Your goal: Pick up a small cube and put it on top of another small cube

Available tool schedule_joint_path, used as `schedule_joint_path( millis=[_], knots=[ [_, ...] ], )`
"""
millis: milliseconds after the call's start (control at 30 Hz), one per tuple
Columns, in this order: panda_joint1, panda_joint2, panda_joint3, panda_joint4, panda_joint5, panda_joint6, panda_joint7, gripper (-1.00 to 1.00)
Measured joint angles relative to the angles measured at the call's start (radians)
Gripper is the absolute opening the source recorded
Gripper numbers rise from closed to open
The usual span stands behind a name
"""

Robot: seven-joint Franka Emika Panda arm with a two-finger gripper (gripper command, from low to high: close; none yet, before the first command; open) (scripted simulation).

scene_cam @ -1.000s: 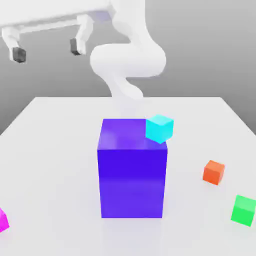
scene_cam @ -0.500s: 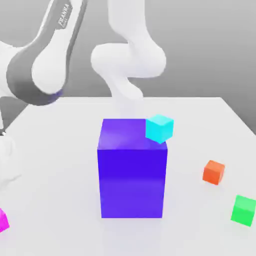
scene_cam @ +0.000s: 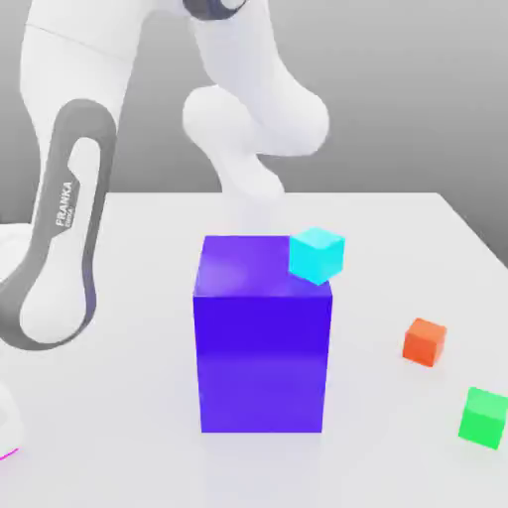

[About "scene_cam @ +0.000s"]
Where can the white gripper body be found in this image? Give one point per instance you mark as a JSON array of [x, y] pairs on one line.
[[7, 416]]

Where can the small orange cube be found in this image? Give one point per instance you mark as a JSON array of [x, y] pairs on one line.
[[424, 342]]

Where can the small green cube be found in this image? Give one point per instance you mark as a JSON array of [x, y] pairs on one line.
[[482, 418]]

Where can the small cyan cube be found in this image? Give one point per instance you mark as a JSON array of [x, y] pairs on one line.
[[315, 256]]

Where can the large purple box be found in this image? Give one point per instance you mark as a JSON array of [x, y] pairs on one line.
[[262, 357]]

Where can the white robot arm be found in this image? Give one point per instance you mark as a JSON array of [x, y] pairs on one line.
[[75, 71]]

